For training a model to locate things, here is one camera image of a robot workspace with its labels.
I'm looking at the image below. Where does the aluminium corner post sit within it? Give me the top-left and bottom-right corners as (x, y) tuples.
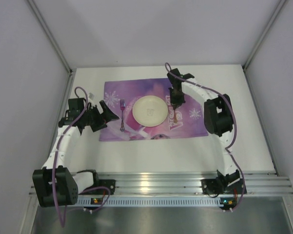
(25, 0), (72, 74)
(242, 0), (289, 72)

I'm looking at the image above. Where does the white slotted cable duct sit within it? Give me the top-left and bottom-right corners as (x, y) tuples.
(39, 196), (237, 207)

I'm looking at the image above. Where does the right aluminium corner post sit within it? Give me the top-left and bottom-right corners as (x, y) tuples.
(242, 0), (289, 72)

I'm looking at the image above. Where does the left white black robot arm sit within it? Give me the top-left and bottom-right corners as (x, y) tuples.
(32, 98), (119, 207)

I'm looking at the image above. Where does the purple Elsa cloth placemat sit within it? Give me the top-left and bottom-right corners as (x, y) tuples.
(99, 78), (208, 141)

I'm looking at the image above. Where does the aluminium mounting rail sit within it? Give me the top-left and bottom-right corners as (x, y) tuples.
(98, 173), (293, 196)

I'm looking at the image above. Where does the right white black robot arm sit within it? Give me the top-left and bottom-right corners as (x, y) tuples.
(165, 63), (242, 194)

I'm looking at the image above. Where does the cream round plate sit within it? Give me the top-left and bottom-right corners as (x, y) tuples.
(132, 96), (168, 127)

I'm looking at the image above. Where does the left aluminium corner post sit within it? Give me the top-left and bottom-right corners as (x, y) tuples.
(25, 0), (72, 74)

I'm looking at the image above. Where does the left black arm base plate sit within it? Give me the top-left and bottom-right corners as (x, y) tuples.
(80, 179), (116, 195)

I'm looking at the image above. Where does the gold metal spoon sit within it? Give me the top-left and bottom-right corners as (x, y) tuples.
(174, 109), (178, 123)

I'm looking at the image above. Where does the iridescent metal fork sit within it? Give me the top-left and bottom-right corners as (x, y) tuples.
(120, 99), (125, 132)

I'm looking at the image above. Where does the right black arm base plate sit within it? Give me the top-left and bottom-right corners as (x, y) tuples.
(201, 179), (247, 196)

